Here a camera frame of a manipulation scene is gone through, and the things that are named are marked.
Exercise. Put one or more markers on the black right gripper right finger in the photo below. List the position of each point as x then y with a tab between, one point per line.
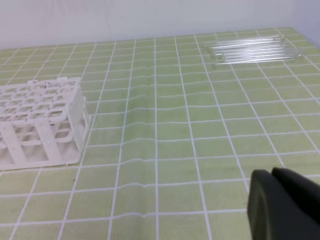
303	191

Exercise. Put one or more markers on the glass test tube on cloth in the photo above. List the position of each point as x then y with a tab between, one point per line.
252	41

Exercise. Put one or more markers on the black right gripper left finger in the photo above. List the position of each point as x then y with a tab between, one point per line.
273	215

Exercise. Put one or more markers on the white plastic test tube rack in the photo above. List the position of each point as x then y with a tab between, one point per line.
42	123

